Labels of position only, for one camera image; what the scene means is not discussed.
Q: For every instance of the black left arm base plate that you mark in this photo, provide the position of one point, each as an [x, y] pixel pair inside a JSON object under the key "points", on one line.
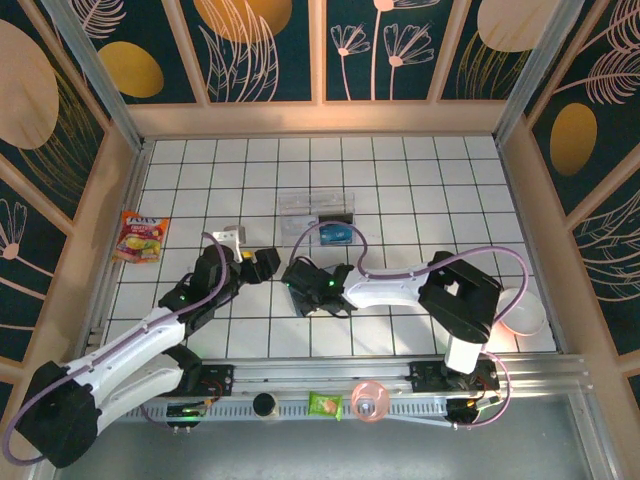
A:
{"points": [[220, 380]]}

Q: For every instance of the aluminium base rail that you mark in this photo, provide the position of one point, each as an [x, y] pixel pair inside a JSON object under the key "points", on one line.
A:
{"points": [[310, 372]]}

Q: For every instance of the black card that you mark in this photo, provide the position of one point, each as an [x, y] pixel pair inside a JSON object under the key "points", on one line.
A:
{"points": [[340, 218]]}

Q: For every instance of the white bowl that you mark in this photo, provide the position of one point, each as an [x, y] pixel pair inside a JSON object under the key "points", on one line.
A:
{"points": [[525, 315]]}

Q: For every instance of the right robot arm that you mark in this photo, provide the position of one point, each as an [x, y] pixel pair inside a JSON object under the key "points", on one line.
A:
{"points": [[385, 292]]}

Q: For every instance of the aluminium frame post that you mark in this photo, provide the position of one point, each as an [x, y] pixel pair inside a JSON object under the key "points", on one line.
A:
{"points": [[96, 75], [537, 75]]}

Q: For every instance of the green snack packet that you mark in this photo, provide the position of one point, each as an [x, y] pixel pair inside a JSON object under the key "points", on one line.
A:
{"points": [[325, 406]]}

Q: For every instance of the blue card packet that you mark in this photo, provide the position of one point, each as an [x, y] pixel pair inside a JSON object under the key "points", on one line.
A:
{"points": [[332, 237]]}

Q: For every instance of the black round cap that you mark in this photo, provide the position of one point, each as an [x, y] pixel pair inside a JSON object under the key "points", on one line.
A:
{"points": [[265, 404]]}

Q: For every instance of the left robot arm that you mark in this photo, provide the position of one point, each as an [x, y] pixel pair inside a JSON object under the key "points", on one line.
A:
{"points": [[140, 340]]}

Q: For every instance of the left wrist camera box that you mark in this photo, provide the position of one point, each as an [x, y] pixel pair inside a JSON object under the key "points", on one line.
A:
{"points": [[230, 234]]}

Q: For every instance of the Fox's candy bag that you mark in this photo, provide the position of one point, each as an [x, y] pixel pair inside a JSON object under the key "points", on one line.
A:
{"points": [[140, 240]]}

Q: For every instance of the pink plastic cup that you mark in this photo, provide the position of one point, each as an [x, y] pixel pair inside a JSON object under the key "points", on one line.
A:
{"points": [[370, 402]]}

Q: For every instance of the clear acrylic card tray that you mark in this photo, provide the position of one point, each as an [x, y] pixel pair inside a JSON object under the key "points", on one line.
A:
{"points": [[300, 202]]}

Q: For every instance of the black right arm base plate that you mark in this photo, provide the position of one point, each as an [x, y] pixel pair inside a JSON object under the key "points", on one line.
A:
{"points": [[425, 375]]}

